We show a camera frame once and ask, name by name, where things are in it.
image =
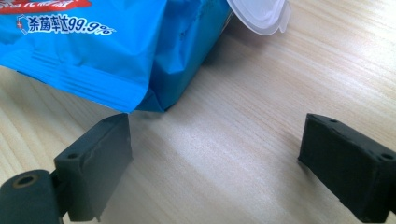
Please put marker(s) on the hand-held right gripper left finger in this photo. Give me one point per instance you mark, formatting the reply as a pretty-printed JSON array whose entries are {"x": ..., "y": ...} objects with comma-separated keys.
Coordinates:
[{"x": 93, "y": 168}]

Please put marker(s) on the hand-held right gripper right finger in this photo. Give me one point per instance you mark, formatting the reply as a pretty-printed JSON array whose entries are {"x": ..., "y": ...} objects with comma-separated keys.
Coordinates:
[{"x": 348, "y": 174}]

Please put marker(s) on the blue wet wipes pack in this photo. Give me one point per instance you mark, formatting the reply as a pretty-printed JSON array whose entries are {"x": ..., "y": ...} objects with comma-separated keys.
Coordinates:
[{"x": 93, "y": 62}]

